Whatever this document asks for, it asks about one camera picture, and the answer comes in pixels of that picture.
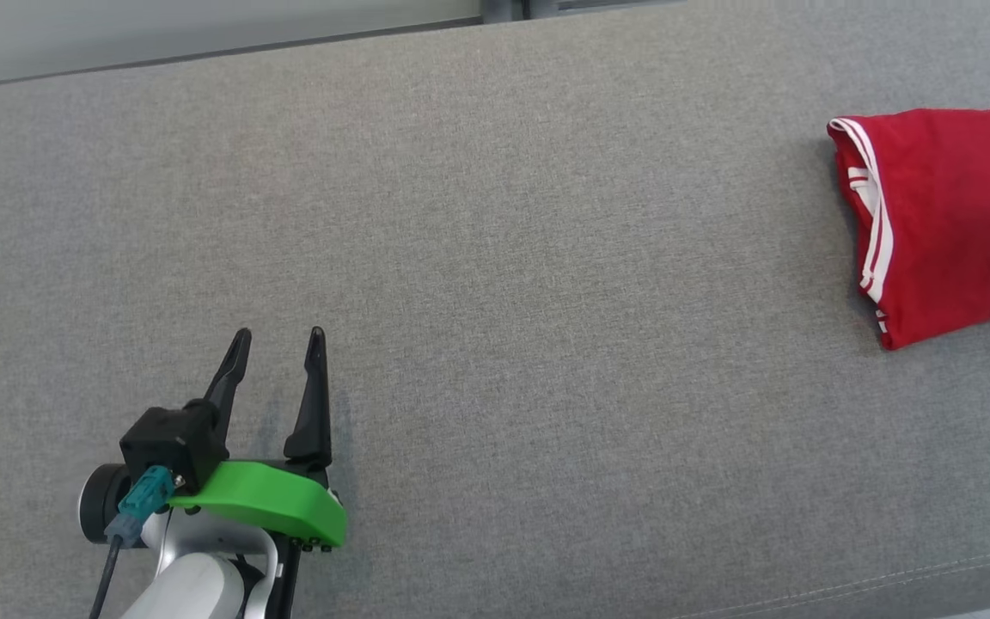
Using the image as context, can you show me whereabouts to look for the grey partition post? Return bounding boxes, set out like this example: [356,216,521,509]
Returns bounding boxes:
[482,0,560,22]

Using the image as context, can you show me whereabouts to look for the red basketball jersey white sleeves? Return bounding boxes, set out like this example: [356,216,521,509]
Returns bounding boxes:
[826,107,990,352]

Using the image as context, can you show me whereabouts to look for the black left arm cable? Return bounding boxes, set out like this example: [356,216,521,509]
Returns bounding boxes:
[89,466,178,619]

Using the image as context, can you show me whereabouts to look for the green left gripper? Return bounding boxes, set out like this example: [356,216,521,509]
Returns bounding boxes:
[167,327,348,551]

